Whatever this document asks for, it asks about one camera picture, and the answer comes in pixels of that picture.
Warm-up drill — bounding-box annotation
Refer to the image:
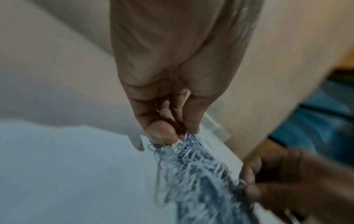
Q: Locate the person's left hand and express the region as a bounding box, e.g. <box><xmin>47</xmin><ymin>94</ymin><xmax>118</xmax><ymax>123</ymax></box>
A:
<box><xmin>110</xmin><ymin>0</ymin><xmax>265</xmax><ymax>146</ymax></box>

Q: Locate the blue fabric item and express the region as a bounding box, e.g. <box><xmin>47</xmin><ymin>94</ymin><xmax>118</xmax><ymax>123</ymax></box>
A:
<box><xmin>270</xmin><ymin>79</ymin><xmax>354</xmax><ymax>162</ymax></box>

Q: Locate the clear plastic two-compartment box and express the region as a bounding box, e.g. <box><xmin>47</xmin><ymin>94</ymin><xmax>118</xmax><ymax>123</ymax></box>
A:
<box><xmin>203</xmin><ymin>113</ymin><xmax>232</xmax><ymax>142</ymax></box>

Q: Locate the person's right hand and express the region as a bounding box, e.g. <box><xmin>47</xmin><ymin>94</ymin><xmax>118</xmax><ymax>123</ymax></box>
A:
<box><xmin>239</xmin><ymin>147</ymin><xmax>354</xmax><ymax>224</ymax></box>

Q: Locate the pile of mixed paper clips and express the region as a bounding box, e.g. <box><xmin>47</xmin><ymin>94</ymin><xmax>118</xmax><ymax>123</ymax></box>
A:
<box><xmin>147</xmin><ymin>131</ymin><xmax>261</xmax><ymax>224</ymax></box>

